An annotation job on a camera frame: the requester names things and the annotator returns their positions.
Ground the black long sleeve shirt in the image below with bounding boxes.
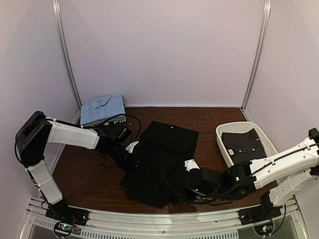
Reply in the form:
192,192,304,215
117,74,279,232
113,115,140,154
120,121,198,209

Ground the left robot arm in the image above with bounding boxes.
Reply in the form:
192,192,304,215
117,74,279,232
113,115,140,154
14,111,140,221

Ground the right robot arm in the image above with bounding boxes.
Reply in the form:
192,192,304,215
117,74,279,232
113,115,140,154
184,128,319,220

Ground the black white patterned folded shirt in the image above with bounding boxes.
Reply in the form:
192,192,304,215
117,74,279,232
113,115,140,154
101,115,127,126

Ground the light blue folded shirt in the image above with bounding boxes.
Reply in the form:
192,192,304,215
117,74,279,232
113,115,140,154
80,95,126,126

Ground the dark pinstriped folded shirt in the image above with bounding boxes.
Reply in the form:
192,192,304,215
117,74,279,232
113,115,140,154
221,128,267,164

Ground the white plastic laundry basket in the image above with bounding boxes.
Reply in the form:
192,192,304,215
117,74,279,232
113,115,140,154
216,121,278,167

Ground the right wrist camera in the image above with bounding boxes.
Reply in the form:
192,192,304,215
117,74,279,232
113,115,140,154
184,159,220,191

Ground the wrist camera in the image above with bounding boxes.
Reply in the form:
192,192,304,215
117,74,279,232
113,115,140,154
108,126,140,153
184,159,220,191

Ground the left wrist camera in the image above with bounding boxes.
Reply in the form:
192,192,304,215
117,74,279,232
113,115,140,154
108,126,140,153

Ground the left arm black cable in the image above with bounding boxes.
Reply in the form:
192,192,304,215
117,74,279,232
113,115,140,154
82,114,143,140

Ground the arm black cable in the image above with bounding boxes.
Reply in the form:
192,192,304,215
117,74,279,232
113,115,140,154
189,184,250,206
82,114,143,140

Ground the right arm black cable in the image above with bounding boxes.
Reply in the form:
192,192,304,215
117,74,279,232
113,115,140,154
189,184,250,206

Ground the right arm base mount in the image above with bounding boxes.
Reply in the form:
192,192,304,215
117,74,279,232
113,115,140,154
238,195,283,225

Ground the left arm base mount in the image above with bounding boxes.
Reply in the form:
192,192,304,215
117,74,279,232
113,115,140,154
45,197,89,226

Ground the aluminium frame post left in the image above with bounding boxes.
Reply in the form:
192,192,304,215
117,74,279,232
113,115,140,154
52,0,82,111

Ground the aluminium frame post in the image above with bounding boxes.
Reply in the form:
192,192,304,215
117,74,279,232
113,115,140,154
240,0,272,121
52,0,82,111

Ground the aluminium frame post right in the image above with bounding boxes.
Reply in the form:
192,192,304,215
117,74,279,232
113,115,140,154
240,0,272,121

